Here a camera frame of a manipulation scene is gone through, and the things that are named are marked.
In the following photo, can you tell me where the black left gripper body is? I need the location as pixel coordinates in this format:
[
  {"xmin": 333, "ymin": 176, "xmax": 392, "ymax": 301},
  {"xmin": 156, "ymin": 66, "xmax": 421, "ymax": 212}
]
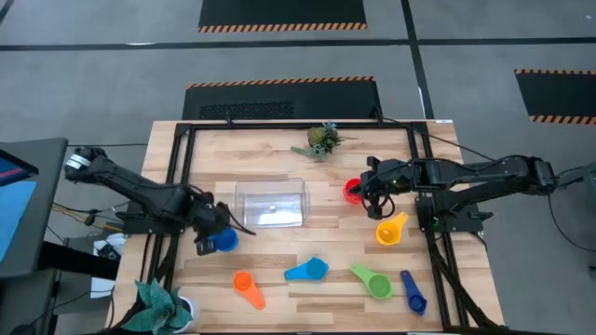
[{"xmin": 187, "ymin": 192, "xmax": 234, "ymax": 242}]

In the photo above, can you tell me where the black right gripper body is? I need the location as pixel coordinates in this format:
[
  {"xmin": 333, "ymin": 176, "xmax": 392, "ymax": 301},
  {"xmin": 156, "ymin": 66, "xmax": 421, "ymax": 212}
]
[{"xmin": 359, "ymin": 156, "xmax": 418, "ymax": 197}]

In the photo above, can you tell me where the red measuring cup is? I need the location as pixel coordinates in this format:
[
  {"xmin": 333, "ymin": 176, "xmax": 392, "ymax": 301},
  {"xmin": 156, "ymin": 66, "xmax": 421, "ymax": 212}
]
[{"xmin": 343, "ymin": 178, "xmax": 365, "ymax": 206}]

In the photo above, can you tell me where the clear plastic basket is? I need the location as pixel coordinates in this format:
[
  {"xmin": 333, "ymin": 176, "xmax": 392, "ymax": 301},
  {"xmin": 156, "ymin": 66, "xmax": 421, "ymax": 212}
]
[{"xmin": 234, "ymin": 177, "xmax": 312, "ymax": 229}]

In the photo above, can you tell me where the yellow measuring cup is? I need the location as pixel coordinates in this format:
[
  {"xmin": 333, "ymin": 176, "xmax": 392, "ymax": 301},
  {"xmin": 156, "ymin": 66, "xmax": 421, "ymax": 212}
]
[{"xmin": 375, "ymin": 211, "xmax": 410, "ymax": 247}]

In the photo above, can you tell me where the orange measuring cup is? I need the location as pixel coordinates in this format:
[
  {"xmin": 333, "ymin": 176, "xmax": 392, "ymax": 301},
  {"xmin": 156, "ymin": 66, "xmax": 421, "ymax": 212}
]
[{"xmin": 232, "ymin": 271, "xmax": 267, "ymax": 311}]

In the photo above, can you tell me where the light blue measuring cup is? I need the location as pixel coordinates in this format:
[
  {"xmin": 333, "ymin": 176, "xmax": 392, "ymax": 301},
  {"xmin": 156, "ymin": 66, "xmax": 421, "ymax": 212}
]
[{"xmin": 283, "ymin": 256, "xmax": 330, "ymax": 283}]

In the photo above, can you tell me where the green measuring cup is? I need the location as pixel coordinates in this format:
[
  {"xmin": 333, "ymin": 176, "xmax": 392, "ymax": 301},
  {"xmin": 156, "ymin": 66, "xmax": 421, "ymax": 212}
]
[{"xmin": 349, "ymin": 262, "xmax": 394, "ymax": 301}]

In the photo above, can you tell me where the small dark blue measuring cup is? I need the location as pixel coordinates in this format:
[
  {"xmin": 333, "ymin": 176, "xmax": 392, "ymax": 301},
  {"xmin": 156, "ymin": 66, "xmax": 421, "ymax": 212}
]
[{"xmin": 400, "ymin": 270, "xmax": 427, "ymax": 316}]

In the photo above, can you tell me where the succulent plant in dark pot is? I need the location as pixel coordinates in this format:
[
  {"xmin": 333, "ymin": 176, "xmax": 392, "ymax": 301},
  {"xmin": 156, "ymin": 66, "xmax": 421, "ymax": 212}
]
[{"xmin": 291, "ymin": 120, "xmax": 346, "ymax": 163}]

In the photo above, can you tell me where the black hazard-striped floor mat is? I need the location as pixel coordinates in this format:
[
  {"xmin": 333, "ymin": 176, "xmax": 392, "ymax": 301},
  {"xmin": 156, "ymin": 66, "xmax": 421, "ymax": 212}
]
[
  {"xmin": 198, "ymin": 0, "xmax": 368, "ymax": 34},
  {"xmin": 514, "ymin": 68, "xmax": 596, "ymax": 126},
  {"xmin": 181, "ymin": 75, "xmax": 384, "ymax": 122}
]

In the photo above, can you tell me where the leafy plant in white pot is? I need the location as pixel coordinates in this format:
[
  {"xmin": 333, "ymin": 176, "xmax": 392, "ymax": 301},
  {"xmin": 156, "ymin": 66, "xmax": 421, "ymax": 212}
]
[{"xmin": 121, "ymin": 277, "xmax": 201, "ymax": 335}]

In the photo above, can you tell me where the white paper sheet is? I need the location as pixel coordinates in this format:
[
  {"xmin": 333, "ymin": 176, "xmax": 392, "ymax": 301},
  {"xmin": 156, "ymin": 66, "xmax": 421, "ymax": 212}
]
[{"xmin": 89, "ymin": 277, "xmax": 116, "ymax": 300}]

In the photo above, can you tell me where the computer monitor with blue screen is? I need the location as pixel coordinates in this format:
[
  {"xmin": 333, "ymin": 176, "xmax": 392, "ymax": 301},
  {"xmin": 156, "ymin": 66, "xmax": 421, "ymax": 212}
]
[{"xmin": 0, "ymin": 137, "xmax": 70, "ymax": 280}]

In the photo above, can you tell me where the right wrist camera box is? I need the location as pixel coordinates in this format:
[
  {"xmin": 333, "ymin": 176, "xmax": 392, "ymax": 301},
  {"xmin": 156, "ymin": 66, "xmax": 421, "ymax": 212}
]
[{"xmin": 365, "ymin": 194, "xmax": 397, "ymax": 221}]

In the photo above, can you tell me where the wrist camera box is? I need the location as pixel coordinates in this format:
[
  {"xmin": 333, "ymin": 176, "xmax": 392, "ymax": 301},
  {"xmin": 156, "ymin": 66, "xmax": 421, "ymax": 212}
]
[
  {"xmin": 195, "ymin": 235, "xmax": 219, "ymax": 258},
  {"xmin": 365, "ymin": 194, "xmax": 397, "ymax": 221}
]

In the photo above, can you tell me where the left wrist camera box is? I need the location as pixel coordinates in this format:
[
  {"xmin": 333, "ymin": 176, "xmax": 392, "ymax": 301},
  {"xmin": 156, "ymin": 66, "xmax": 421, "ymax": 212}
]
[{"xmin": 195, "ymin": 235, "xmax": 219, "ymax": 258}]

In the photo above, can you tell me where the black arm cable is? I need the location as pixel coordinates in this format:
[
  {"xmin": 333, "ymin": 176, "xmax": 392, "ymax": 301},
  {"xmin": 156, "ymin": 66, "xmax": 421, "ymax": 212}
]
[{"xmin": 424, "ymin": 132, "xmax": 527, "ymax": 164}]

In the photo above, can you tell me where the black metal table frame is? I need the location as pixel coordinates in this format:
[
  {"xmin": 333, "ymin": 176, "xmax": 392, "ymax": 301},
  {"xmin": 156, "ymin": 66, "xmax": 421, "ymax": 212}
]
[{"xmin": 151, "ymin": 119, "xmax": 507, "ymax": 335}]

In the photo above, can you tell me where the black floor cable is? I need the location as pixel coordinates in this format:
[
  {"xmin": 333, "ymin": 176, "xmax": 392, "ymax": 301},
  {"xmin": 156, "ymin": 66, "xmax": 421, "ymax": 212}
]
[{"xmin": 547, "ymin": 193, "xmax": 596, "ymax": 255}]

